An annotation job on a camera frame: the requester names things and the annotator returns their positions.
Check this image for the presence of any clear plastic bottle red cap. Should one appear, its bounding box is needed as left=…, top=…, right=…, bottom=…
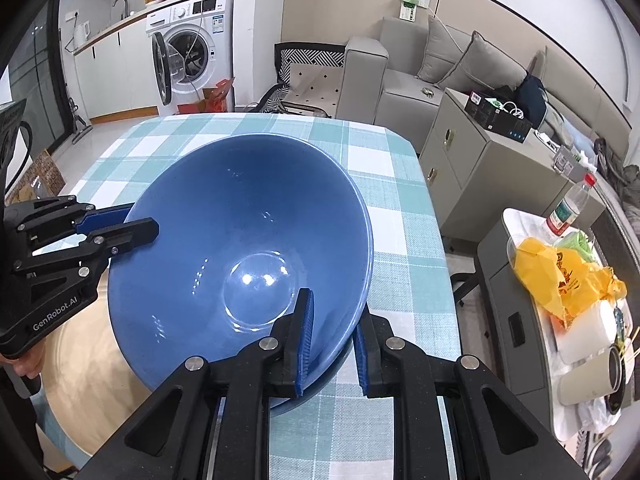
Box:
left=546, top=172, right=599, bottom=239

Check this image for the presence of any person's left hand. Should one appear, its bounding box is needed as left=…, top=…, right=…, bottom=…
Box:
left=0, top=335, right=47, bottom=381

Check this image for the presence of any grey blanket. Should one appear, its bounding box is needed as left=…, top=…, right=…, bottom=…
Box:
left=595, top=137, right=640, bottom=201

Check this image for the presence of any dark grey side table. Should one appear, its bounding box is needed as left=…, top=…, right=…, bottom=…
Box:
left=475, top=207, right=640, bottom=441

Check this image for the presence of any white kitchen counter cabinet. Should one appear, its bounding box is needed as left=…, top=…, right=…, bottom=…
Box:
left=72, top=7, right=161, bottom=121

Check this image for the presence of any grey side cabinet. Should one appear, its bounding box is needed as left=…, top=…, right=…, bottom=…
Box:
left=419, top=87, right=606, bottom=241

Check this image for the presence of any large beige plate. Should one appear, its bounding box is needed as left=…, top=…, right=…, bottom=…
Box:
left=30, top=280, right=156, bottom=461

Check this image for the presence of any patterned cardboard box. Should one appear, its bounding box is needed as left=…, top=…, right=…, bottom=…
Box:
left=10, top=147, right=66, bottom=206

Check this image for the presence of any large blue bowl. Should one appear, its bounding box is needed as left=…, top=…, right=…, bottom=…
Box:
left=270, top=300, right=374, bottom=414
left=106, top=132, right=375, bottom=387

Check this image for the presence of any yellow plastic bag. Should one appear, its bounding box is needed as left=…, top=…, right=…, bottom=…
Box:
left=515, top=237, right=629, bottom=324

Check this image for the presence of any white paper cup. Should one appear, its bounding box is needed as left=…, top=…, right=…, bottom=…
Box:
left=556, top=300, right=621, bottom=366
left=557, top=347, right=626, bottom=409

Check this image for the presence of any grey sofa cushion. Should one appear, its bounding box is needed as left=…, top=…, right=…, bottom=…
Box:
left=435, top=31, right=529, bottom=94
left=416, top=15, right=474, bottom=86

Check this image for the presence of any green plastic bag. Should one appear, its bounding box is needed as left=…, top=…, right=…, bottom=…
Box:
left=560, top=230, right=601, bottom=266

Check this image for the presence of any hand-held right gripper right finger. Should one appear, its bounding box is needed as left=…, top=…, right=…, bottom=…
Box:
left=352, top=305, right=591, bottom=480

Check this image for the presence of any teal checkered tablecloth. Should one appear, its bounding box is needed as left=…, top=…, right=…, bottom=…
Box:
left=65, top=112, right=464, bottom=480

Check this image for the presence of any grey sofa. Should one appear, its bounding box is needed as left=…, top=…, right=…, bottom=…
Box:
left=335, top=15, right=640, bottom=186

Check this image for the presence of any dark blue bag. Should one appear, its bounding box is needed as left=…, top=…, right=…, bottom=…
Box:
left=515, top=75, right=549, bottom=129

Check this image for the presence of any black box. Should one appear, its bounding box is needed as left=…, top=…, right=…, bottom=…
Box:
left=464, top=91, right=534, bottom=144

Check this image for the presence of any small grey box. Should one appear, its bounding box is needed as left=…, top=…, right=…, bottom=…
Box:
left=552, top=145, right=586, bottom=176

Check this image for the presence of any chair with patterned back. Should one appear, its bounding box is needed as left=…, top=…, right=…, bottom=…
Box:
left=250, top=42, right=346, bottom=119

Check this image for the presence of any white washing machine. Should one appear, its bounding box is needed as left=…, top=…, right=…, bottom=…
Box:
left=145, top=0, right=236, bottom=107

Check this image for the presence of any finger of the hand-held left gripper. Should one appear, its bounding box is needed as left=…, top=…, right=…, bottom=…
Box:
left=5, top=195, right=136, bottom=256
left=12, top=217, right=160, bottom=282

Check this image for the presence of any red paper bag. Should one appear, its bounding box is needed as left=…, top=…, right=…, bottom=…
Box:
left=177, top=77, right=236, bottom=115

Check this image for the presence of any dark glass door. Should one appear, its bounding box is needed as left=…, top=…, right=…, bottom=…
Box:
left=10, top=0, right=69, bottom=146

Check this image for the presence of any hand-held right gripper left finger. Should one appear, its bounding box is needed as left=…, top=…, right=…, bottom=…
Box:
left=65, top=287, right=316, bottom=480

